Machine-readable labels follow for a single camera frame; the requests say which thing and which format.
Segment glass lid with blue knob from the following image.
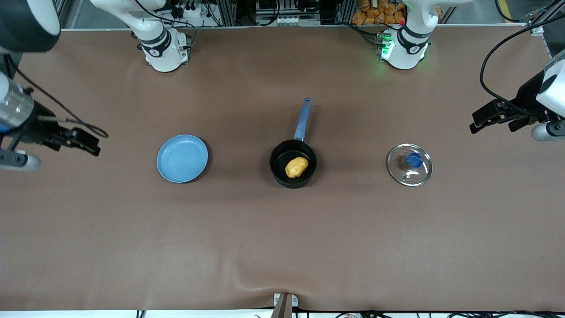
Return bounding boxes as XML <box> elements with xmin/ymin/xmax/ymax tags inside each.
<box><xmin>387</xmin><ymin>144</ymin><xmax>433</xmax><ymax>187</ymax></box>

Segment orange snack bags pile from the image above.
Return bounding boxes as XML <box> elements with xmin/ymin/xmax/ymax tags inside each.
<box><xmin>352</xmin><ymin>0</ymin><xmax>407</xmax><ymax>25</ymax></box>

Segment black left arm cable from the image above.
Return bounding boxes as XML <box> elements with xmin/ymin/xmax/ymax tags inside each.
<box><xmin>480</xmin><ymin>18</ymin><xmax>565</xmax><ymax>116</ymax></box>

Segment black pot with blue handle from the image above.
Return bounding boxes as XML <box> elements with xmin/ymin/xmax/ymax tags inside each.
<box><xmin>269</xmin><ymin>98</ymin><xmax>317</xmax><ymax>189</ymax></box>

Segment white power strip with plugs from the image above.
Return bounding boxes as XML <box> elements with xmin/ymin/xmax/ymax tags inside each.
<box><xmin>172</xmin><ymin>0</ymin><xmax>213</xmax><ymax>19</ymax></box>

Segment blue round plate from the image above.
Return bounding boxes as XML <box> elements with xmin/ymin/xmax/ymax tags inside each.
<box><xmin>157</xmin><ymin>134</ymin><xmax>209</xmax><ymax>184</ymax></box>

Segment yellow potato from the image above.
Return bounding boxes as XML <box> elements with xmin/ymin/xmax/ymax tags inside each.
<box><xmin>285</xmin><ymin>156</ymin><xmax>309</xmax><ymax>179</ymax></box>

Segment metal table edge bracket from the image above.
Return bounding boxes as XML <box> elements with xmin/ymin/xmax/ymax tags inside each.
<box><xmin>273</xmin><ymin>292</ymin><xmax>299</xmax><ymax>318</ymax></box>

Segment aluminium frame rail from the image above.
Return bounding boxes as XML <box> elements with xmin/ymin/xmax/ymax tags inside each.
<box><xmin>53</xmin><ymin>0</ymin><xmax>93</xmax><ymax>30</ymax></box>
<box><xmin>527</xmin><ymin>0</ymin><xmax>565</xmax><ymax>36</ymax></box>

